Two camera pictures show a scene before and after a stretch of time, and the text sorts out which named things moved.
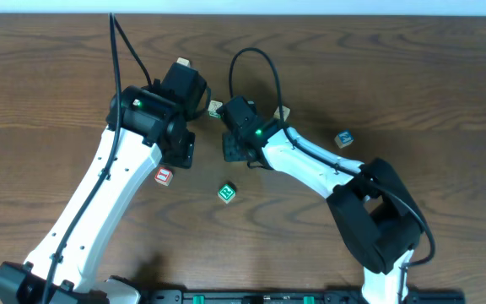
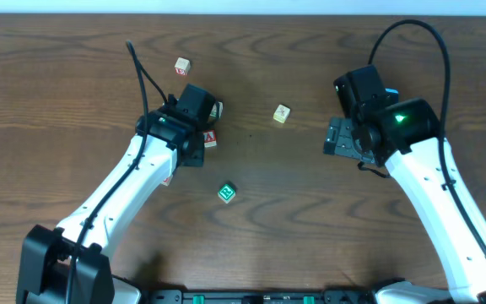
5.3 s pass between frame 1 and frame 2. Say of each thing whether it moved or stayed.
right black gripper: moved
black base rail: stayed
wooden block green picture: stayed
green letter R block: stayed
